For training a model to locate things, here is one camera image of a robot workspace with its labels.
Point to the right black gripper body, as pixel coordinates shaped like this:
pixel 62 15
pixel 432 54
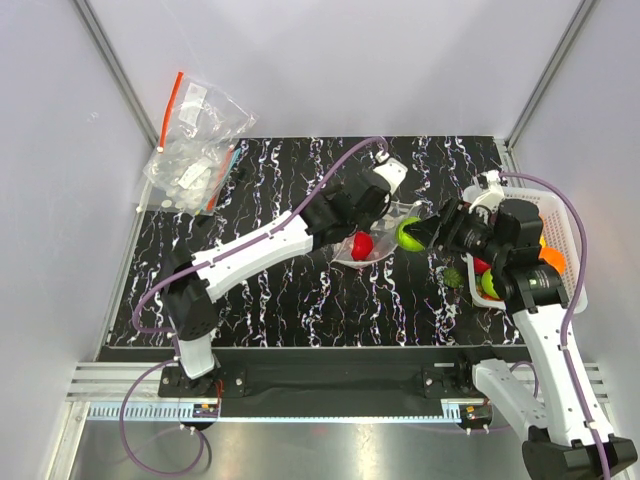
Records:
pixel 468 234

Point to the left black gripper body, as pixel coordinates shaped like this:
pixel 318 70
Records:
pixel 368 219

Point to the green apple top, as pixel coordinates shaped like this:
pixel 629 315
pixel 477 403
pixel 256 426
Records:
pixel 404 240

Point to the green apple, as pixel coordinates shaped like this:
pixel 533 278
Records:
pixel 487 286
pixel 404 240

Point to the red apple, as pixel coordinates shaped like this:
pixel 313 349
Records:
pixel 362 246

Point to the red yellow pomegranate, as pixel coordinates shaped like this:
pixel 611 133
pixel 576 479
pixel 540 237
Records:
pixel 480 266

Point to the clear bag with white dots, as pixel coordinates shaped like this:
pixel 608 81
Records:
pixel 383 234

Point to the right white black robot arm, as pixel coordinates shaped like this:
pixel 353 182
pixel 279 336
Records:
pixel 565 435

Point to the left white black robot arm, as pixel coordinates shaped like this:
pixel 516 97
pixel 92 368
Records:
pixel 196 283

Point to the clear bag with coloured zippers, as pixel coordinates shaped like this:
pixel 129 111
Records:
pixel 188 176

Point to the clear bag with red zipper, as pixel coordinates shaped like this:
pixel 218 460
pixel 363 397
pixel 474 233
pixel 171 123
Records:
pixel 200 112

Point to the green plastic leaf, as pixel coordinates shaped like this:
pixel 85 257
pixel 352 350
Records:
pixel 452 278

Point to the white plastic basket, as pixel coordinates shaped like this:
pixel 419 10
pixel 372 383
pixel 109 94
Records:
pixel 556 231

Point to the orange fruit lower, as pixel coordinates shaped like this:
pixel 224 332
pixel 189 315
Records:
pixel 554 258

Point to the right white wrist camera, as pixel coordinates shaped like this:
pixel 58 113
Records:
pixel 491 194

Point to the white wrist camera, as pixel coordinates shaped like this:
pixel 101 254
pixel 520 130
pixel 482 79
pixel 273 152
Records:
pixel 491 194
pixel 393 171

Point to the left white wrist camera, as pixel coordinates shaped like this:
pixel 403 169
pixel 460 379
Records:
pixel 393 171

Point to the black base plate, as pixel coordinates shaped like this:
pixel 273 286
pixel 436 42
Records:
pixel 331 382

